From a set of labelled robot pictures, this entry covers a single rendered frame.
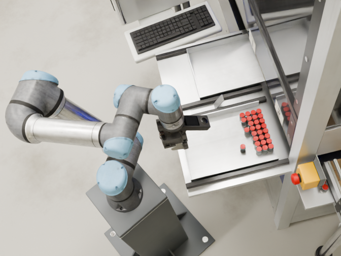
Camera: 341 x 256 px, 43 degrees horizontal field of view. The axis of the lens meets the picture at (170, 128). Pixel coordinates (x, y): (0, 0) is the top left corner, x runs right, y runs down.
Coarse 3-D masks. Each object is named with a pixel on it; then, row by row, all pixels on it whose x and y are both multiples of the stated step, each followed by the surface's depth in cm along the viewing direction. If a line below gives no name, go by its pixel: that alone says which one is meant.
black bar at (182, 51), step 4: (228, 36) 192; (232, 36) 192; (216, 40) 192; (200, 44) 193; (184, 48) 193; (168, 52) 193; (172, 52) 193; (176, 52) 193; (180, 52) 193; (184, 52) 193; (156, 56) 193; (160, 56) 193; (164, 56) 193; (168, 56) 194; (172, 56) 194
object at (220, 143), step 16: (224, 112) 176; (240, 112) 176; (224, 128) 174; (240, 128) 173; (192, 144) 173; (208, 144) 172; (224, 144) 171; (240, 144) 170; (192, 160) 170; (208, 160) 169; (224, 160) 168; (240, 160) 167; (256, 160) 166; (272, 160) 162; (192, 176) 167; (208, 176) 164
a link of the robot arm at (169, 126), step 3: (183, 114) 130; (183, 117) 130; (180, 120) 128; (183, 120) 130; (162, 123) 129; (174, 123) 127; (177, 123) 128; (180, 123) 129; (165, 126) 129; (168, 126) 129; (171, 126) 129; (174, 126) 128; (177, 126) 129; (168, 129) 130; (171, 129) 130; (174, 129) 130
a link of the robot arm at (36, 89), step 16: (32, 80) 139; (48, 80) 141; (16, 96) 137; (32, 96) 137; (48, 96) 141; (64, 96) 147; (48, 112) 143; (64, 112) 147; (80, 112) 151; (128, 160) 162
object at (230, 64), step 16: (192, 48) 191; (208, 48) 193; (224, 48) 192; (240, 48) 191; (192, 64) 191; (208, 64) 189; (224, 64) 188; (240, 64) 187; (256, 64) 186; (208, 80) 186; (224, 80) 184; (240, 80) 183; (256, 80) 182; (208, 96) 179
